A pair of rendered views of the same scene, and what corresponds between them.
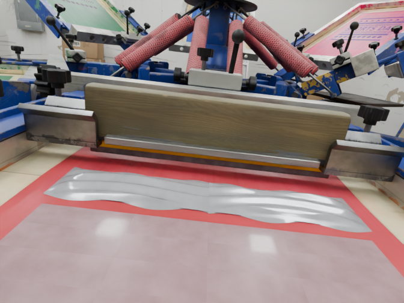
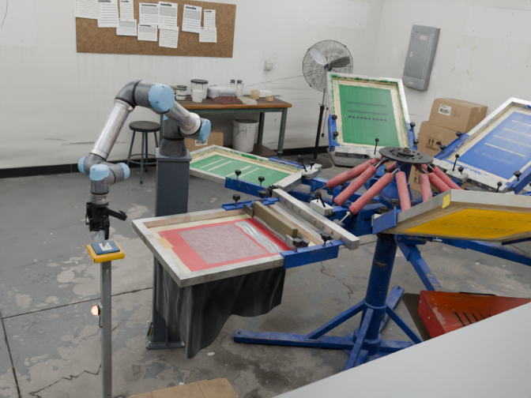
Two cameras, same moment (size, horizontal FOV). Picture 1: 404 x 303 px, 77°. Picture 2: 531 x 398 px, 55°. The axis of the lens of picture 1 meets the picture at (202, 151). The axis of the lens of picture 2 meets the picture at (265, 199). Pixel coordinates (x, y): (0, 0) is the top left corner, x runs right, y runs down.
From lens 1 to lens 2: 232 cm
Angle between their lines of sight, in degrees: 52
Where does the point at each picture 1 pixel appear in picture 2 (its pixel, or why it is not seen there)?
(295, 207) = (268, 244)
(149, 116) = (261, 213)
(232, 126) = (274, 223)
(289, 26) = not seen: outside the picture
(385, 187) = not seen: hidden behind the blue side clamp
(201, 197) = (254, 234)
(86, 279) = (225, 232)
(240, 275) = (239, 242)
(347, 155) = (289, 240)
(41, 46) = (418, 106)
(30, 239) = (225, 227)
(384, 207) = not seen: hidden behind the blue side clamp
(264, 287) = (240, 243)
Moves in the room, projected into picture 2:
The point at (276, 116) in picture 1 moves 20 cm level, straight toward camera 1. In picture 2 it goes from (280, 223) to (239, 224)
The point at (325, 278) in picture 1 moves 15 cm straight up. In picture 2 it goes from (248, 248) to (251, 218)
